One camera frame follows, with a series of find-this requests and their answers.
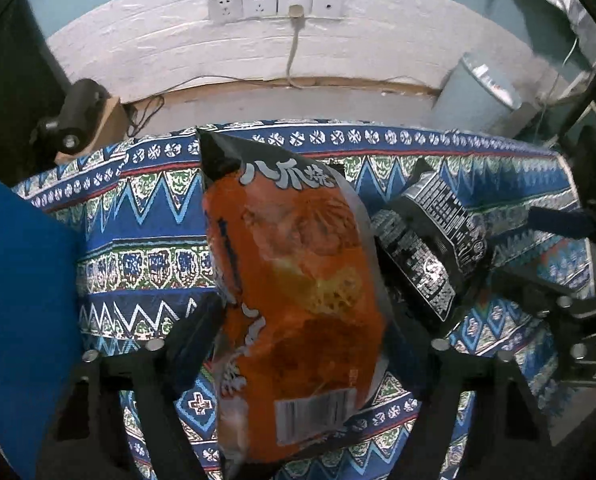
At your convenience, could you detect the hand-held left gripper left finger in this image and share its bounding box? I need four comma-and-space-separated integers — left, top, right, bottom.
38, 292, 227, 480

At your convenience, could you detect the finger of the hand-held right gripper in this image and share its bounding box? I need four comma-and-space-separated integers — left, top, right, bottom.
483, 260, 596, 322
528, 200, 596, 242

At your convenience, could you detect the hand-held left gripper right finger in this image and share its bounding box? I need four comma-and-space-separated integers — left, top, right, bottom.
380, 317, 555, 480

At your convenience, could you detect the black snack packet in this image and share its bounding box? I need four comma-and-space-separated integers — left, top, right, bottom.
369, 157, 494, 324

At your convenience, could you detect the orange snack bag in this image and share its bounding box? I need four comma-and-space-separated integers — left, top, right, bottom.
196, 127, 392, 480

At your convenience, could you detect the blue cardboard box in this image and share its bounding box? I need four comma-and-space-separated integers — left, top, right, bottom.
0, 167, 87, 480

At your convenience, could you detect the black chair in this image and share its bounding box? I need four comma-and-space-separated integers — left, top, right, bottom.
553, 55, 596, 211

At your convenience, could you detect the blue patterned tablecloth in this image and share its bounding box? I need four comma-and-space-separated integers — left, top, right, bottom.
10, 120, 596, 480

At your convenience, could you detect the light blue waste bin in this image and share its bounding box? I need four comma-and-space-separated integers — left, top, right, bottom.
430, 52, 524, 136

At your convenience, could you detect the thin black cable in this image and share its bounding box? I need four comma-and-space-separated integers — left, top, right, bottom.
127, 94, 165, 137

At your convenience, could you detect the black camera device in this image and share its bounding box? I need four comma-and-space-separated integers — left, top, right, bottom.
30, 78, 111, 153

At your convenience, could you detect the grey power cable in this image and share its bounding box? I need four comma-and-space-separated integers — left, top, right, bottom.
284, 4, 309, 89

